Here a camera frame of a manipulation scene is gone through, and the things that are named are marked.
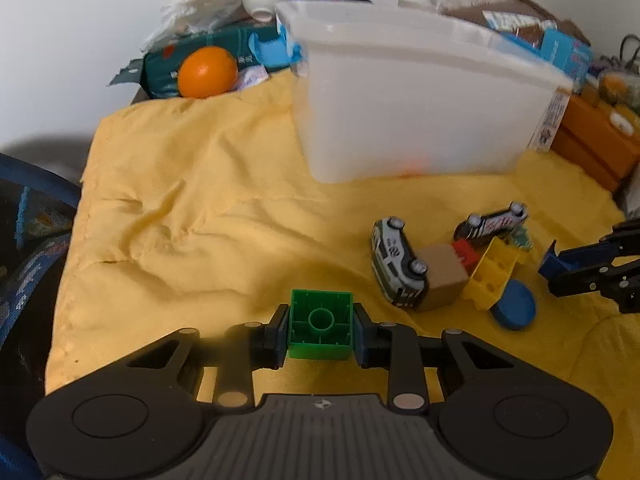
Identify blue patterned chair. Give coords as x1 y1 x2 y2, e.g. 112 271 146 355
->
0 154 82 480

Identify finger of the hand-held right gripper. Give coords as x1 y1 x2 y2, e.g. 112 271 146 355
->
539 239 640 313
602 219 640 251

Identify striped toy race car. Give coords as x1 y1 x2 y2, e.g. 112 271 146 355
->
453 202 528 248

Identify large yellow toy block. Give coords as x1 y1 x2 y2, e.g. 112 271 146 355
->
462 237 528 311

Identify white green toy van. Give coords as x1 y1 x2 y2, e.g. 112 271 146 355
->
371 217 430 307

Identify brown cardboard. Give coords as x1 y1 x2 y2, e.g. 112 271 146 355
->
440 0 591 47

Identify small wooden cube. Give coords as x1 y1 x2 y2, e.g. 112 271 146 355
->
416 244 470 311

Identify orange fruit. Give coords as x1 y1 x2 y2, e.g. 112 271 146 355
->
178 46 239 99

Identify white pink small packet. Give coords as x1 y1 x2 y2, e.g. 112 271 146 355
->
235 65 271 92

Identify white blue printed packet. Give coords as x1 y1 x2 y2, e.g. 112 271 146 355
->
485 10 558 32

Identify light blue plastic item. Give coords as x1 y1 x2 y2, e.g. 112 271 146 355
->
248 30 303 68

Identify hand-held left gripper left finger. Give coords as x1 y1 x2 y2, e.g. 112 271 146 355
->
125 304 291 407

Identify teal plastic packet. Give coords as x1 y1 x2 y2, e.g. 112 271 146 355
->
107 25 296 101

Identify small red toy block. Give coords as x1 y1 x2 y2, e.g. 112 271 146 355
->
451 240 483 273

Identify dark blue plastic toy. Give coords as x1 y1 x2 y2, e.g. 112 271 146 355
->
490 280 537 331

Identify yellow cloth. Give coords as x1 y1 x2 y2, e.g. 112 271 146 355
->
45 67 640 480

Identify orange box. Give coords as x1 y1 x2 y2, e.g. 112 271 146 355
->
550 92 640 193

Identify crumpled white plastic bag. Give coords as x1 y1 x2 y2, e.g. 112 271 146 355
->
142 0 261 52

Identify net bag of green items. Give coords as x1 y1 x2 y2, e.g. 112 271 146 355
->
597 67 640 107

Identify blue printed box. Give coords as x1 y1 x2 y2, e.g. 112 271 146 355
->
540 27 593 86

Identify white plastic container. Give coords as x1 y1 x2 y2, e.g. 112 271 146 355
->
274 0 573 184

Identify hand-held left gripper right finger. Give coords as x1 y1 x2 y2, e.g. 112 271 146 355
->
352 302 521 413

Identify dark cables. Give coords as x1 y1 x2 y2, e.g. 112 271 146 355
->
607 35 640 71

